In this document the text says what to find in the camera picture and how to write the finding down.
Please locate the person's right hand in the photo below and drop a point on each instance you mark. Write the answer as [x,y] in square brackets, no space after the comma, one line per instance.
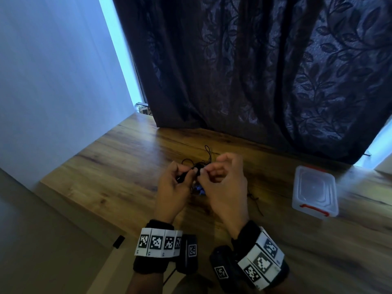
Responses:
[229,192]

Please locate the person's left hand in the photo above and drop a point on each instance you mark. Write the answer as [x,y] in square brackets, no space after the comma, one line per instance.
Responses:
[171,192]

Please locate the person's left forearm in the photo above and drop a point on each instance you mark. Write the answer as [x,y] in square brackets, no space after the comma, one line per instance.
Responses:
[145,284]

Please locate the person's right forearm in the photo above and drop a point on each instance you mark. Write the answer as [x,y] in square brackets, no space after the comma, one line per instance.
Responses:
[284,289]

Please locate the left wristband with marker tags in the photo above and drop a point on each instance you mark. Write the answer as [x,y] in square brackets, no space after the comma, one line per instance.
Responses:
[157,243]

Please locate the wristband with marker tags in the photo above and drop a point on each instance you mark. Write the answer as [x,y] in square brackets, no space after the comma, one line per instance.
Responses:
[263,260]
[157,243]

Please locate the small black desk fitting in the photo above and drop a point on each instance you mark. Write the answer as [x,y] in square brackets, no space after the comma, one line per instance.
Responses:
[118,242]

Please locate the right wristband with marker tags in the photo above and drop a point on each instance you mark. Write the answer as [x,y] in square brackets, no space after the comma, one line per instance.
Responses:
[263,260]

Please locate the dark leaf-patterned curtain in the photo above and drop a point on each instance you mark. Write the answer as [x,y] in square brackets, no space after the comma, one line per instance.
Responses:
[260,73]

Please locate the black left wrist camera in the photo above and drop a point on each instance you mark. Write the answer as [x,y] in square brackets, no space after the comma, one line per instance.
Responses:
[188,252]

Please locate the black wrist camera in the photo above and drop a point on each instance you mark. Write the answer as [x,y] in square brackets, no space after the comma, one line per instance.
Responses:
[188,252]
[222,270]

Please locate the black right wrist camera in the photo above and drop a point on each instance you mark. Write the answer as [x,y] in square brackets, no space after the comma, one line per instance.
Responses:
[222,270]

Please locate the white window frame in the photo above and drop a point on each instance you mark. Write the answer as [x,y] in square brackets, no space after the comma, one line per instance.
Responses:
[122,52]

